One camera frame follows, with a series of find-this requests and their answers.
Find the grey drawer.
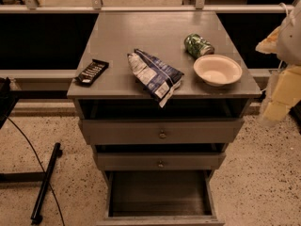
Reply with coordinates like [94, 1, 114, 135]
[80, 119, 244, 145]
[97, 170, 224, 226]
[94, 153, 226, 171]

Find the blue white chip bag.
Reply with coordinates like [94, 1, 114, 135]
[127, 49, 184, 107]

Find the metal railing frame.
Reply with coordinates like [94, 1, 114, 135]
[0, 0, 301, 92]

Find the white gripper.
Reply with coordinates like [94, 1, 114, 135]
[261, 65, 301, 123]

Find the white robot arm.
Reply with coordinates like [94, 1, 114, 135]
[255, 3, 301, 126]

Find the black equipment at left edge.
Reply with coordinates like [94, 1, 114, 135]
[0, 77, 18, 129]

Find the grey middle drawer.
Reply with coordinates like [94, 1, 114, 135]
[94, 153, 226, 171]

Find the black stand base bar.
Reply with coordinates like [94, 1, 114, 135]
[31, 143, 62, 225]

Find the grey top drawer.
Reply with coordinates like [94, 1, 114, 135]
[80, 119, 244, 145]

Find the grey wooden drawer cabinet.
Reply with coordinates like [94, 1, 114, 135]
[68, 11, 260, 226]

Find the green soda can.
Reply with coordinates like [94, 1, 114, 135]
[184, 34, 214, 59]

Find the black snack bar packet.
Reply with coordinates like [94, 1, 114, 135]
[75, 59, 109, 86]

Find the grey bottom drawer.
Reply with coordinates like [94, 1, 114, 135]
[97, 170, 224, 226]

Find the black cable on floor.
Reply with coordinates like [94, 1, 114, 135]
[6, 116, 66, 226]

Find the white paper bowl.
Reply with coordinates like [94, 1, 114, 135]
[194, 55, 243, 87]

